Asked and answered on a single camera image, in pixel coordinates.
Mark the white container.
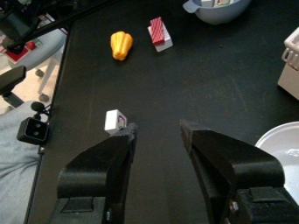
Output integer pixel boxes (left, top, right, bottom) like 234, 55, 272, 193
276, 27, 299, 101

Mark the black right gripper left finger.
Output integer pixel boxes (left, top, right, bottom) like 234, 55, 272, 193
49, 122, 138, 224

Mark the red striped toy sushi piece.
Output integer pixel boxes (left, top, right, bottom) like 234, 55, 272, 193
146, 16, 173, 53

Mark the white toy sushi cube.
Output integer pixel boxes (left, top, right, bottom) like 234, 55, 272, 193
104, 108, 128, 136

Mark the light blue bowl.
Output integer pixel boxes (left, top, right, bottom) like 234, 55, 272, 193
181, 0, 252, 25

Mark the red and white box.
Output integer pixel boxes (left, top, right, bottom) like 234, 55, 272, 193
3, 40, 38, 63

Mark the yellow toy bell pepper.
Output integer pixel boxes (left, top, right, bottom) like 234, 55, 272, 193
109, 31, 134, 61

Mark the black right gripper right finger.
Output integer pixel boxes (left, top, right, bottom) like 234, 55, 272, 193
178, 118, 299, 224

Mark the grey rolling chair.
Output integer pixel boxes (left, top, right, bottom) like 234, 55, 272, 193
6, 17, 68, 103

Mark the black table-level camera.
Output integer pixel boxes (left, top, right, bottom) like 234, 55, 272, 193
14, 101, 52, 146

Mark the white plate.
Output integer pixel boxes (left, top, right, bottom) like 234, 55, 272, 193
254, 121, 299, 205

